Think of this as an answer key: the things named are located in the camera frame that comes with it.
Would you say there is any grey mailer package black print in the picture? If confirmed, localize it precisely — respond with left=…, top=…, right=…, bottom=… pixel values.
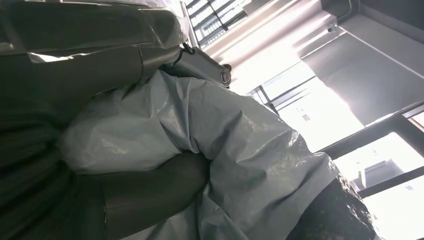
left=57, top=69, right=382, bottom=240

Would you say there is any black window frame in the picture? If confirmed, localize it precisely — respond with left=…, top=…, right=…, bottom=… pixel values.
left=183, top=0, right=424, bottom=200

